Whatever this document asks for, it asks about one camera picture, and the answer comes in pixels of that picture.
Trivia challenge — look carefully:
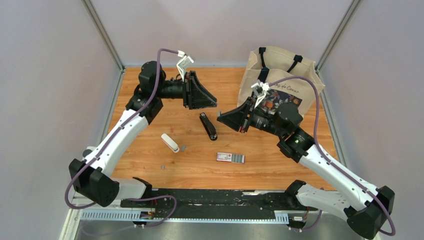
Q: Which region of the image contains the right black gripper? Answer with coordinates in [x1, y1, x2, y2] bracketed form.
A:
[216, 97, 286, 139]

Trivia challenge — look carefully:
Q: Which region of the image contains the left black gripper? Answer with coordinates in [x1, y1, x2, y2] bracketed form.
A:
[155, 70, 217, 110]

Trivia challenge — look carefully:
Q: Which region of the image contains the black stapler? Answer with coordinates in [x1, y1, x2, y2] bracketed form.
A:
[199, 112, 218, 141]

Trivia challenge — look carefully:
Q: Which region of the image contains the white stapler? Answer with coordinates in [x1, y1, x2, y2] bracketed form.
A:
[160, 133, 180, 153]

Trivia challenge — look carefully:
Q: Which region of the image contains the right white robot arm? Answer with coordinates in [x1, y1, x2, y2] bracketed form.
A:
[217, 97, 395, 240]

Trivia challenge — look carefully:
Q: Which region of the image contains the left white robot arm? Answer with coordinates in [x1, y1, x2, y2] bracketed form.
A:
[68, 61, 218, 207]

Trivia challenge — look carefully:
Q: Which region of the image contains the red staple box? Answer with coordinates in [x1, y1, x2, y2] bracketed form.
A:
[216, 152, 245, 164]

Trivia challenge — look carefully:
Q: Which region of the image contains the beige floral tote bag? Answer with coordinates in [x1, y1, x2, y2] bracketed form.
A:
[237, 46, 325, 116]

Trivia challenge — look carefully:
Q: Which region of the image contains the white box with knob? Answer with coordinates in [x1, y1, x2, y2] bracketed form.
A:
[82, 146, 96, 159]

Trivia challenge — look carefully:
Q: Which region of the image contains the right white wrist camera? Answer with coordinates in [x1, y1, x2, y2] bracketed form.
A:
[251, 79, 270, 108]

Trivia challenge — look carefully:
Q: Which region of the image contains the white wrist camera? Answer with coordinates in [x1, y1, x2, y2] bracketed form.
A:
[251, 79, 270, 108]
[175, 50, 195, 81]

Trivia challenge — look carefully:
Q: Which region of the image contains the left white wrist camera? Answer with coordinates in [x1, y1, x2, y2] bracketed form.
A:
[175, 50, 195, 81]

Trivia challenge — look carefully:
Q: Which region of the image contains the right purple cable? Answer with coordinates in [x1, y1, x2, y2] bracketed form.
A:
[268, 75, 397, 237]

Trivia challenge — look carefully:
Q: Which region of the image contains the purple cable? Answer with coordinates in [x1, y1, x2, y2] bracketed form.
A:
[64, 48, 181, 210]
[268, 75, 397, 237]

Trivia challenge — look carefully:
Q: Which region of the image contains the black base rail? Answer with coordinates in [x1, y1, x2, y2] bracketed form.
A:
[120, 188, 317, 228]

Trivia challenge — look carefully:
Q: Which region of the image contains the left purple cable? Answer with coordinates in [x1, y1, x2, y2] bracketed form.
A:
[64, 48, 181, 210]

